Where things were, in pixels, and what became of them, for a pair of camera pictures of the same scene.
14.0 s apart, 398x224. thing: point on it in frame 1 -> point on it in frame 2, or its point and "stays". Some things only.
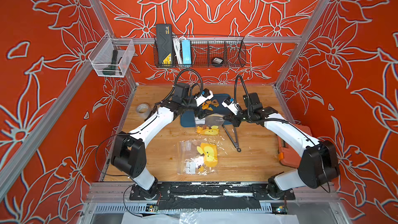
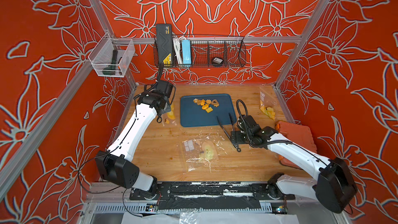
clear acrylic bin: x=110 y=56 stays
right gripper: x=235 y=123 -> x=237 y=140
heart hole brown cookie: x=215 y=102 stays
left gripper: x=200 y=114 -> x=169 y=108
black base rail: x=212 y=196 stays
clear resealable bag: x=209 y=125 -> x=268 y=101
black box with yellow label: x=164 y=44 stays
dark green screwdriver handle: x=111 y=70 stays
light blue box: x=187 y=54 stays
